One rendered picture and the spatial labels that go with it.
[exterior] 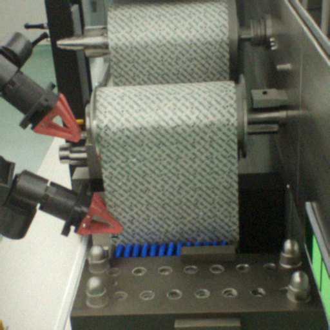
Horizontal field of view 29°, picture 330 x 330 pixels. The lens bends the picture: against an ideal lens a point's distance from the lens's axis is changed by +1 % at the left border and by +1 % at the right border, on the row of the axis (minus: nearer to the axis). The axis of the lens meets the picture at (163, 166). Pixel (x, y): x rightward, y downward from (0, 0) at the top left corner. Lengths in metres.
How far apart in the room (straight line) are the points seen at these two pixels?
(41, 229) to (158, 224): 0.46
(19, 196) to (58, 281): 0.28
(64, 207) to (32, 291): 0.26
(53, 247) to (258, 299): 0.58
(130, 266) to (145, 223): 0.09
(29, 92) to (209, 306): 0.46
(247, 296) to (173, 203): 0.22
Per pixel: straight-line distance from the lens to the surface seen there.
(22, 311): 1.28
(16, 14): 6.93
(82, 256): 1.41
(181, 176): 1.10
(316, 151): 0.84
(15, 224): 1.16
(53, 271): 1.38
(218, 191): 1.11
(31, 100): 1.10
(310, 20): 0.90
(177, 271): 1.10
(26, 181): 1.12
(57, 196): 1.12
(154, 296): 1.04
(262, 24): 1.32
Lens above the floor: 1.65
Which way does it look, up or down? 25 degrees down
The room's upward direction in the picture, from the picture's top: 4 degrees counter-clockwise
